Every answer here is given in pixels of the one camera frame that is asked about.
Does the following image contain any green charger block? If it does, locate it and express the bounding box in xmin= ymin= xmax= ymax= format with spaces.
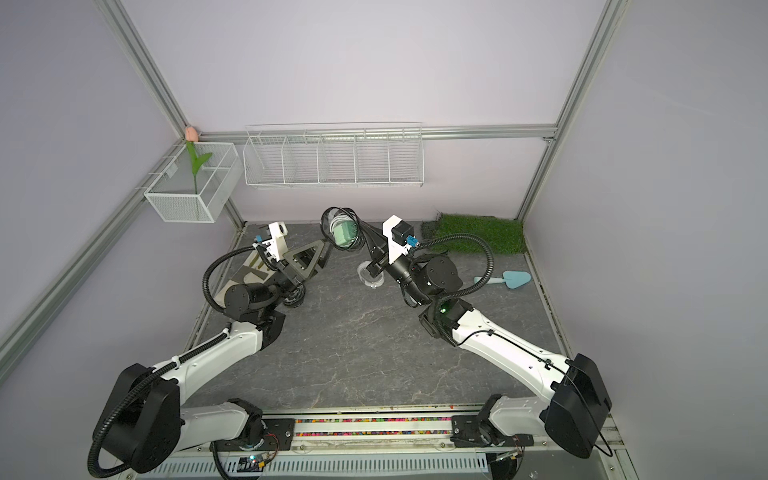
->
xmin=330 ymin=219 xmax=358 ymax=250

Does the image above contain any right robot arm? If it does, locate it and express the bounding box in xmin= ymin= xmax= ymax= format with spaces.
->
xmin=360 ymin=221 xmax=613 ymax=459

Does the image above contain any white wire wall shelf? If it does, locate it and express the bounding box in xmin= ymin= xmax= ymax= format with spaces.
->
xmin=243 ymin=122 xmax=425 ymax=188

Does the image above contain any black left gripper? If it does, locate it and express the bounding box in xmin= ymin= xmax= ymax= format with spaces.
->
xmin=263 ymin=238 xmax=336 ymax=313

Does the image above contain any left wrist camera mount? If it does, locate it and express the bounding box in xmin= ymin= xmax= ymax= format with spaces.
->
xmin=253 ymin=222 xmax=288 ymax=268

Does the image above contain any artificial pink tulip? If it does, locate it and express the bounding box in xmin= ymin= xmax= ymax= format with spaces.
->
xmin=185 ymin=126 xmax=212 ymax=194

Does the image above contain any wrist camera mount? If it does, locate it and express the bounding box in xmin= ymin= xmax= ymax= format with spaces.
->
xmin=382 ymin=215 xmax=419 ymax=264
xmin=253 ymin=222 xmax=288 ymax=268

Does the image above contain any green artificial grass mat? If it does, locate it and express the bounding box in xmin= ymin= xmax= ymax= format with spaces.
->
xmin=421 ymin=213 xmax=528 ymax=255

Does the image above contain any beige gardening glove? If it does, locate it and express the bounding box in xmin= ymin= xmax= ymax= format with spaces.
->
xmin=213 ymin=250 xmax=273 ymax=307

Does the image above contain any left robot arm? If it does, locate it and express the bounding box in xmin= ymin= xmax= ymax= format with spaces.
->
xmin=87 ymin=240 xmax=331 ymax=479

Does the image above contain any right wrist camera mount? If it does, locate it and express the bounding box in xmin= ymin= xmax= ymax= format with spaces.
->
xmin=382 ymin=215 xmax=419 ymax=264

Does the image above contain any teal garden trowel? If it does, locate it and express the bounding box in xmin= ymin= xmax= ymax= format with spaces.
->
xmin=486 ymin=271 xmax=532 ymax=290

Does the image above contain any white mesh wall basket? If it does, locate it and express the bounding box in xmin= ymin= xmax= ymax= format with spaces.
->
xmin=144 ymin=142 xmax=244 ymax=224

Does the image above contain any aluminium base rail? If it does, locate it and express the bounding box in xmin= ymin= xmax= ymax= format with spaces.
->
xmin=135 ymin=395 xmax=612 ymax=469

